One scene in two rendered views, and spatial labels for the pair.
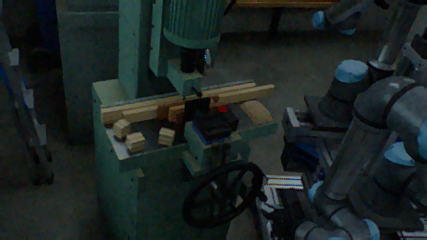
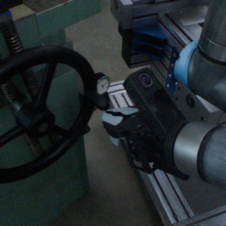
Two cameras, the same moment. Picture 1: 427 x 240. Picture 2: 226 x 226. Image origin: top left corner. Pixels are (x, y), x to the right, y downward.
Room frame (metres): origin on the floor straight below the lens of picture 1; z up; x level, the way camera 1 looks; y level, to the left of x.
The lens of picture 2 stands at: (0.50, -0.16, 1.20)
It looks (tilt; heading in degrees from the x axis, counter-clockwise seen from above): 47 degrees down; 352
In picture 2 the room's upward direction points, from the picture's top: straight up
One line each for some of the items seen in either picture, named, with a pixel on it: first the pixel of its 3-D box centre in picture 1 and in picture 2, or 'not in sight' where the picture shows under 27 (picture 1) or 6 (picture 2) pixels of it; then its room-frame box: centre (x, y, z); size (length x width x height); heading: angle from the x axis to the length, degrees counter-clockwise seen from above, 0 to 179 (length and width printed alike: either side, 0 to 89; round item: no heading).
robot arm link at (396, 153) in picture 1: (403, 166); not in sight; (0.96, -0.61, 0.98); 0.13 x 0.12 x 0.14; 32
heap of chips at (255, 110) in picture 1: (256, 109); not in sight; (1.22, -0.15, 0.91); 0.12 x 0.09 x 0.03; 34
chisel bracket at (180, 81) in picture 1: (184, 78); not in sight; (1.16, 0.12, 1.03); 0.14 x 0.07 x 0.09; 34
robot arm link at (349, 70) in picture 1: (350, 78); not in sight; (1.45, -0.52, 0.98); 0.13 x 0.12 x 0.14; 115
